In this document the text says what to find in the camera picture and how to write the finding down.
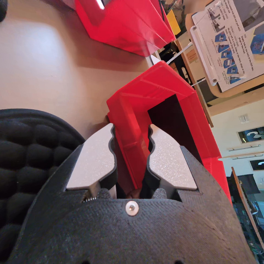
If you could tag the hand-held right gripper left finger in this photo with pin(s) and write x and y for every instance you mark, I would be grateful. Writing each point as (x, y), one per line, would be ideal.
(92, 163)

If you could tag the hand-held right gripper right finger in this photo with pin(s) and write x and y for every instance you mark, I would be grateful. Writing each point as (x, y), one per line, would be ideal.
(171, 163)

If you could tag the red plastic bin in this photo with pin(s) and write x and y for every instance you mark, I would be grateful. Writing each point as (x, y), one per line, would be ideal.
(123, 26)
(165, 82)

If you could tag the black bin divider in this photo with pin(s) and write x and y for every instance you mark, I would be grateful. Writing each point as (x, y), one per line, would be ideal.
(175, 123)

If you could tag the black cushion pad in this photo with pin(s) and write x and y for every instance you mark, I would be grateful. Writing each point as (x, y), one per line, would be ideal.
(24, 154)

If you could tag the rounded wooden board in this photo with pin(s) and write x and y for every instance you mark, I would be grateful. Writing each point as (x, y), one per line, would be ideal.
(237, 93)

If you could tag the white instruction poster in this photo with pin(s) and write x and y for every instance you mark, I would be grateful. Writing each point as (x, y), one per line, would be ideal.
(233, 41)

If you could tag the dark logo wall sign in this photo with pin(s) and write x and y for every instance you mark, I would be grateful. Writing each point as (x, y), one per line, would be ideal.
(251, 135)

